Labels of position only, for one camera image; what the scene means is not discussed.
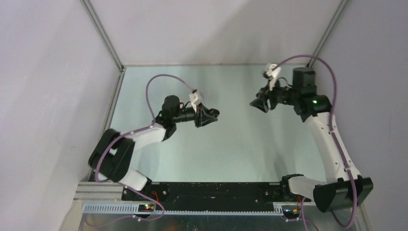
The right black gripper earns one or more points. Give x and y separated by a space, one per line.
265 94

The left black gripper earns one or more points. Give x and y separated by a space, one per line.
198 116

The black earbud charging case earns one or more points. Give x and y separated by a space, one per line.
214 112

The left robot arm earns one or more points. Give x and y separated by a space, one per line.
113 153

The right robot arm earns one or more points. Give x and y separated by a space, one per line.
344 186

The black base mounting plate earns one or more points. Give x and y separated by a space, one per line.
220 196

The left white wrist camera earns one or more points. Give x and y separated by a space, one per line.
195 98

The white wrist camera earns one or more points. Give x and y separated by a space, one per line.
271 73
195 98

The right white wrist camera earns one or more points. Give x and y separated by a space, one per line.
271 73

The aluminium frame rail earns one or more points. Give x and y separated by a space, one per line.
115 198

